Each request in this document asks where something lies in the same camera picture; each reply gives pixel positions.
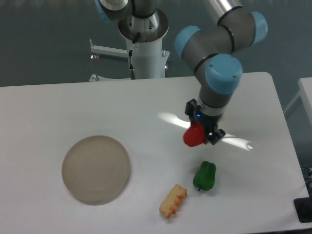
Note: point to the beige round plate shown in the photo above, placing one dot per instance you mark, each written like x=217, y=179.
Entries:
x=96, y=169

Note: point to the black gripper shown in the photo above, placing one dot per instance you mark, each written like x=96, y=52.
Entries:
x=208, y=122

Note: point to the orange fried toy food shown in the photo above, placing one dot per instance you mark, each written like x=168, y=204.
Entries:
x=172, y=201

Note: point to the black device at right edge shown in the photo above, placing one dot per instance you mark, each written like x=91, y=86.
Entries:
x=303, y=207

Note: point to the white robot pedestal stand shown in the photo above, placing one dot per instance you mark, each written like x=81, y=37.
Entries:
x=146, y=57

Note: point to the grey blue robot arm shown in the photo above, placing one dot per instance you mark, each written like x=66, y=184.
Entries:
x=209, y=55

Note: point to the green toy pepper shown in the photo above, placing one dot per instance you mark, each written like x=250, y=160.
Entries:
x=204, y=178

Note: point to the white side table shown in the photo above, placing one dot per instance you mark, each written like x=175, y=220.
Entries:
x=304, y=96

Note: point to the red toy pepper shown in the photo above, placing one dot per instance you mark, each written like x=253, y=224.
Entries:
x=194, y=135

